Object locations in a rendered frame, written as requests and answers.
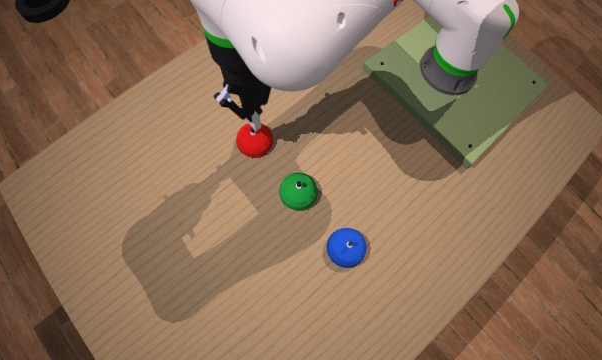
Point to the blue dome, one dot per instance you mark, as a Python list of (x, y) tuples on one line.
[(341, 249)]

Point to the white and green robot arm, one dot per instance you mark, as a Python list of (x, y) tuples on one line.
[(303, 41)]

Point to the green dome bell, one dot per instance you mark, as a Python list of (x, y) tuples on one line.
[(298, 191)]

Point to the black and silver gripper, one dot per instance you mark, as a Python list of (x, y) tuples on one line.
[(244, 79)]

